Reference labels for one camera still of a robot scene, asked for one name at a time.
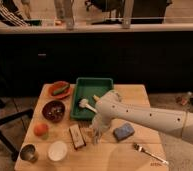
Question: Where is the grey-blue towel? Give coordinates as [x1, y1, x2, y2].
[90, 125, 104, 144]

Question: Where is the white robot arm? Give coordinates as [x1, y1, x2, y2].
[91, 90, 193, 144]

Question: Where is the small metal cup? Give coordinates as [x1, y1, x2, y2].
[20, 144, 38, 163]

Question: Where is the green plastic tray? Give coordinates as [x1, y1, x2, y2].
[70, 77, 113, 121]

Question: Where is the yellow corn toy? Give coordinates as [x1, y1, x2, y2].
[93, 95, 100, 102]

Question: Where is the white dish brush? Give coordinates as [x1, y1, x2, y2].
[79, 99, 96, 113]

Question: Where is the orange plate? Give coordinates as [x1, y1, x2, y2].
[48, 81, 71, 99]

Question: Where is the green cucumber toy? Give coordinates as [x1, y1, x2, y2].
[52, 84, 70, 96]

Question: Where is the dark brown bowl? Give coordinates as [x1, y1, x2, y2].
[42, 100, 65, 123]

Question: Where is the blue sponge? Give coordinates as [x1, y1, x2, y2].
[113, 123, 135, 141]

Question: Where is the brown rectangular box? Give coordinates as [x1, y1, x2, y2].
[69, 124, 86, 149]

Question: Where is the orange peach toy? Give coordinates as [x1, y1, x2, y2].
[33, 123, 49, 139]

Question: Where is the metal fork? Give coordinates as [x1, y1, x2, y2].
[132, 143, 169, 165]

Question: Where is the white round bowl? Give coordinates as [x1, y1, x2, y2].
[47, 141, 68, 162]

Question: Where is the dark long counter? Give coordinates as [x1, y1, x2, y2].
[0, 27, 193, 96]

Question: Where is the black office chair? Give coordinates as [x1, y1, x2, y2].
[0, 71, 34, 163]

